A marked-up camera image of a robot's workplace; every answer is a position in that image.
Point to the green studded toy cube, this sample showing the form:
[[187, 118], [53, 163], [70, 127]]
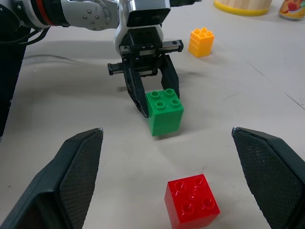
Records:
[[164, 114]]

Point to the red studded toy cube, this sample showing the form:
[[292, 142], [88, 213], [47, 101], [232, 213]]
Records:
[[190, 202]]

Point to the can with peach print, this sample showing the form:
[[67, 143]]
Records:
[[291, 9]]

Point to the black robot torso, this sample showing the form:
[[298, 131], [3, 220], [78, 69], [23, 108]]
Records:
[[9, 26]]

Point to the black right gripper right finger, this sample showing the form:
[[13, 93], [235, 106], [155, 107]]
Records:
[[274, 179]]

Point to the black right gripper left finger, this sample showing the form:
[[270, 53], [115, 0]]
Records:
[[59, 190]]

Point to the wooden container with yellow rim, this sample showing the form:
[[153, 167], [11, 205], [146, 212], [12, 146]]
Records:
[[238, 9]]

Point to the orange studded toy cube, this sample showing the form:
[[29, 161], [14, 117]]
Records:
[[200, 45]]

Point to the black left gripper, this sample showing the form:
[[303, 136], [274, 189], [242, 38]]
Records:
[[143, 55]]

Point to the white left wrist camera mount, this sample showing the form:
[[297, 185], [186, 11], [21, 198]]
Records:
[[119, 35]]

